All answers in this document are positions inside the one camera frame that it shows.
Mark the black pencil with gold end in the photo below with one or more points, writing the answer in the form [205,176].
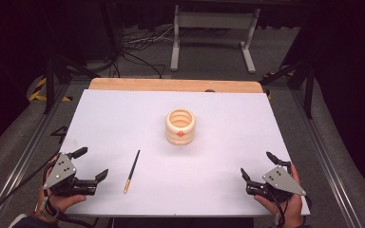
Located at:
[131,172]

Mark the person's dark sleeve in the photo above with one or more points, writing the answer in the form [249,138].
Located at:
[34,221]

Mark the person's right hand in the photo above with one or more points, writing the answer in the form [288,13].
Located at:
[287,209]

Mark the white table board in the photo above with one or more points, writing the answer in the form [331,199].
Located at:
[177,177]

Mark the wooden table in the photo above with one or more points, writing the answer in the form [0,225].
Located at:
[175,85]

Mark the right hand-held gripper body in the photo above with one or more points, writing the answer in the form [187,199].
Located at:
[278,183]

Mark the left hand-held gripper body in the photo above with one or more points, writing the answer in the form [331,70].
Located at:
[64,177]

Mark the yellow black hazard tape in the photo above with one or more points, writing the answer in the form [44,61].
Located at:
[43,92]

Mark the grey metal stand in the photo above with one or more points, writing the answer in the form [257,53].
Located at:
[215,34]

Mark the person's left hand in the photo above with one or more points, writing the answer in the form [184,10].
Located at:
[61,202]

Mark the cream ribbed pen holder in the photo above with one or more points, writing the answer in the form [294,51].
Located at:
[180,127]

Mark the black tripod stand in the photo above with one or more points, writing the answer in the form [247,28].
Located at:
[297,79]
[60,68]

